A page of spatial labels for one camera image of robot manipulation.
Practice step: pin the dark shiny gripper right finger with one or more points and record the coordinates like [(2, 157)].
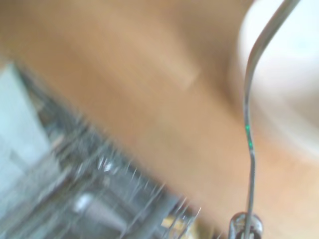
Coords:
[(256, 226)]

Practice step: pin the dark shiny gripper left finger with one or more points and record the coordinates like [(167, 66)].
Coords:
[(238, 225)]

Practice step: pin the white round dish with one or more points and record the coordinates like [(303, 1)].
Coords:
[(289, 62)]

